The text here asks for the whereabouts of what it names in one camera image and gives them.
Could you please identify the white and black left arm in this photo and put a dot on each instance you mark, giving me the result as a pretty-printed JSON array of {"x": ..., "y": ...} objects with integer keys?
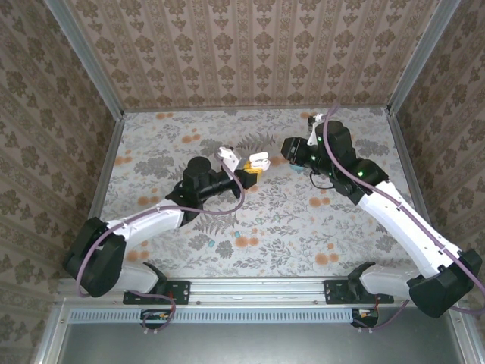
[{"x": 151, "y": 229}]

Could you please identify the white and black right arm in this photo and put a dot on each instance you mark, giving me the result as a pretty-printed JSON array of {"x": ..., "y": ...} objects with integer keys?
[{"x": 398, "y": 227}]

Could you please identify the floral patterned tablecloth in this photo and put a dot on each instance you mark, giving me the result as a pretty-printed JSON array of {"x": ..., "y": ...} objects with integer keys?
[{"x": 288, "y": 246}]

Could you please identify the grey metal panel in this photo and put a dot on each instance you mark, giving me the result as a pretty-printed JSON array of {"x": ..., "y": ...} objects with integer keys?
[{"x": 265, "y": 345}]

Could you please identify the aluminium table side rail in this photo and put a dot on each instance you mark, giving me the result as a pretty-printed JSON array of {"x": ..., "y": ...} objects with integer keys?
[
  {"x": 103, "y": 178},
  {"x": 402, "y": 151}
]

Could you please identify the aluminium mounting rail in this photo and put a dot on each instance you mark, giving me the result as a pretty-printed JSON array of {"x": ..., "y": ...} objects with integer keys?
[{"x": 257, "y": 292}]

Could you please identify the aluminium frame post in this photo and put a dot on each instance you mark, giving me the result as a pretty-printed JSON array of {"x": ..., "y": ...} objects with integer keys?
[
  {"x": 91, "y": 64},
  {"x": 421, "y": 57}
]

